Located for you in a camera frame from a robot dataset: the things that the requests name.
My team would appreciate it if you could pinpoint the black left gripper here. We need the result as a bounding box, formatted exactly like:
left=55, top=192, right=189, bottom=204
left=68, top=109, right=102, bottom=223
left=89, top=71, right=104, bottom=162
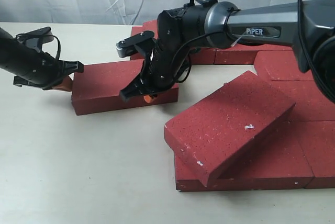
left=5, top=39, right=84, bottom=92

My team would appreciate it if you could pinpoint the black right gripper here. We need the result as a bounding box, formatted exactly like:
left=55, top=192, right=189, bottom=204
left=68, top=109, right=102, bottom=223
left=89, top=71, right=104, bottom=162
left=120, top=8, right=185, bottom=104

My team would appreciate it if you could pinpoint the red brick with white chip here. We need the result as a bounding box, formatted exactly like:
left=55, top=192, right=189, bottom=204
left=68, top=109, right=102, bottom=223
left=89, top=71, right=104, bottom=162
left=164, top=71, right=295, bottom=187

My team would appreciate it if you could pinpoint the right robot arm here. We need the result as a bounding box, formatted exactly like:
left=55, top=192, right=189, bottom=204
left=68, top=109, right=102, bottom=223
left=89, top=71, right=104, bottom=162
left=116, top=0, right=334, bottom=101

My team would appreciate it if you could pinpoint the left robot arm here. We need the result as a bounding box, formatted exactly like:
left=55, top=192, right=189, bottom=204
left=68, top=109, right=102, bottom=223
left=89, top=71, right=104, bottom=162
left=1, top=26, right=84, bottom=92

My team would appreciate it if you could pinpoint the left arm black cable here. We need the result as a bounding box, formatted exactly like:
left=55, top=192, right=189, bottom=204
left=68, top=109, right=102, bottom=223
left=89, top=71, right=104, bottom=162
left=14, top=31, right=62, bottom=64

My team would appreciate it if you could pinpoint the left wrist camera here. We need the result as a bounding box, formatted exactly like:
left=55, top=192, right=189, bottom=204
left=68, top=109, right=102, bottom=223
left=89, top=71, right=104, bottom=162
left=15, top=26, right=53, bottom=52

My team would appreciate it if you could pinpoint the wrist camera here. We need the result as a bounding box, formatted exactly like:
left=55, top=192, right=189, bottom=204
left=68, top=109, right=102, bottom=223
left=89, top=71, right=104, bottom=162
left=116, top=31, right=155, bottom=58
left=15, top=26, right=53, bottom=52

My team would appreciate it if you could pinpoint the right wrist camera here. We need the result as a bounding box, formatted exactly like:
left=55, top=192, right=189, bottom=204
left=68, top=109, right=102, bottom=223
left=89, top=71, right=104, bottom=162
left=116, top=31, right=155, bottom=58

